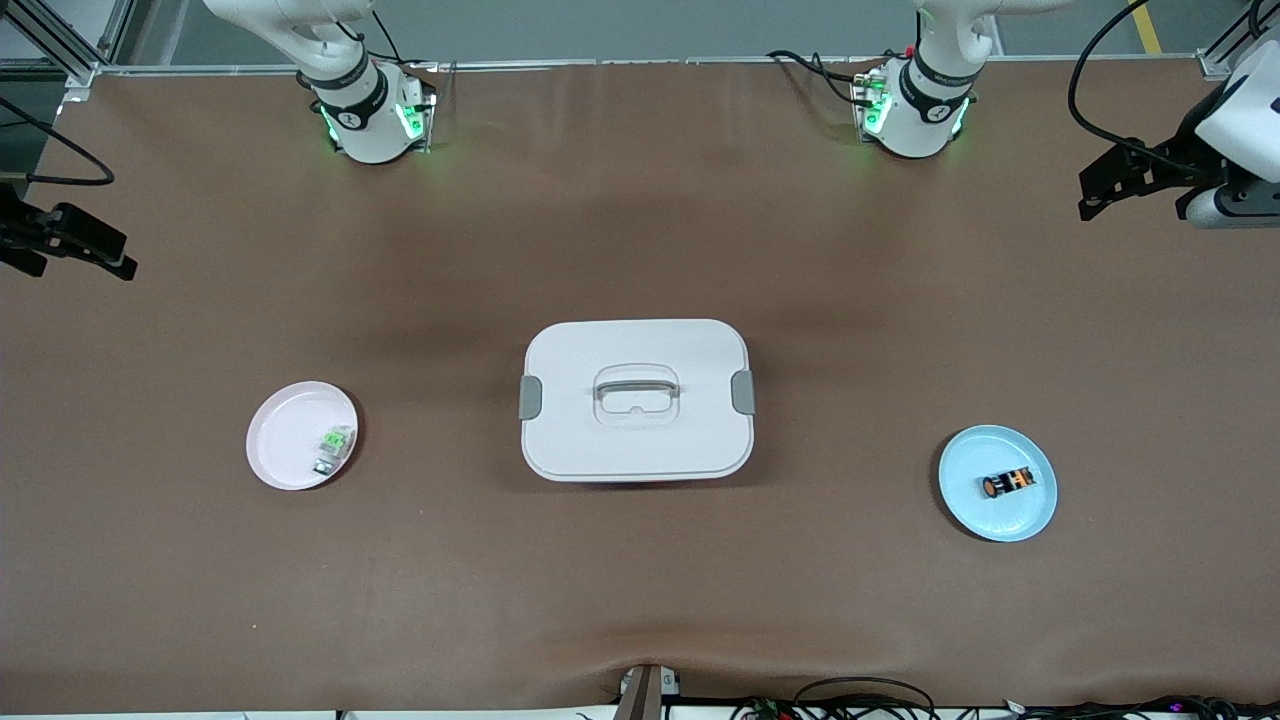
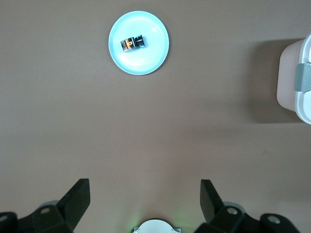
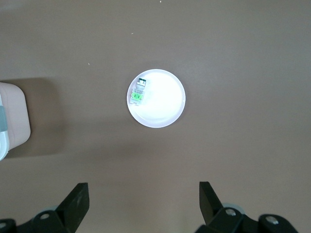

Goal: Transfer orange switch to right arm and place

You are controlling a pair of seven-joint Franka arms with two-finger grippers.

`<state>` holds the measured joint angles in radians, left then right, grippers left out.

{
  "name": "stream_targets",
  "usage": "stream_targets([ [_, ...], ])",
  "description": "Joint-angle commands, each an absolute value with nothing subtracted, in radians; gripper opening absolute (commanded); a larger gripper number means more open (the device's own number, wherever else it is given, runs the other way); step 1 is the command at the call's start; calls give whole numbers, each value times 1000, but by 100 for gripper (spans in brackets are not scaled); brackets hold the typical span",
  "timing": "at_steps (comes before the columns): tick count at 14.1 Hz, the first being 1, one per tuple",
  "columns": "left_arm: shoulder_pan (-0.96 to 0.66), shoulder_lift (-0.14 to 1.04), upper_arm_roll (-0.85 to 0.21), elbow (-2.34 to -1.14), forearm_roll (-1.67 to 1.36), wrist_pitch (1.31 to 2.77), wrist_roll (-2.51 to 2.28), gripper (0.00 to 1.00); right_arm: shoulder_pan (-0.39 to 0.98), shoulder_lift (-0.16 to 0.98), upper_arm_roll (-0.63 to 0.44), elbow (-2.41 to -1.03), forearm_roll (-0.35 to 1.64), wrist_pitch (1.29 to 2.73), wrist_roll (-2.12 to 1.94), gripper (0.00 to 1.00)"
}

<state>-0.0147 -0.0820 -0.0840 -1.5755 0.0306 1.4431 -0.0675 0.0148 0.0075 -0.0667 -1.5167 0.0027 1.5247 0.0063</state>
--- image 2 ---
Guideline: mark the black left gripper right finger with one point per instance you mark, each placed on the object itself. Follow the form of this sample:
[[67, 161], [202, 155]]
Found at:
[[213, 211]]

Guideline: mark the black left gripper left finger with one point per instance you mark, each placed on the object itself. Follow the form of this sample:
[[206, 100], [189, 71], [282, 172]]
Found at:
[[73, 206]]

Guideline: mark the orange and black push-button switch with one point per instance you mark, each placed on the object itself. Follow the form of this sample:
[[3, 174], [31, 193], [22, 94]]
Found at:
[[131, 44]]

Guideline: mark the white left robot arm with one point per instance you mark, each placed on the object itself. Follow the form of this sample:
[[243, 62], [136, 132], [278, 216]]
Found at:
[[155, 227]]

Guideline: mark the white lidded storage box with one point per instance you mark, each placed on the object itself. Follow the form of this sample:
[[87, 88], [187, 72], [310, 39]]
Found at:
[[286, 80]]

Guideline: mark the grey box lid clip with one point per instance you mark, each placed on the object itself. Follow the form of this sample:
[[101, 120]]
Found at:
[[303, 77]]

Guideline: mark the light blue round plate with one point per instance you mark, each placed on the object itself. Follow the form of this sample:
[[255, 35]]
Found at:
[[145, 29]]

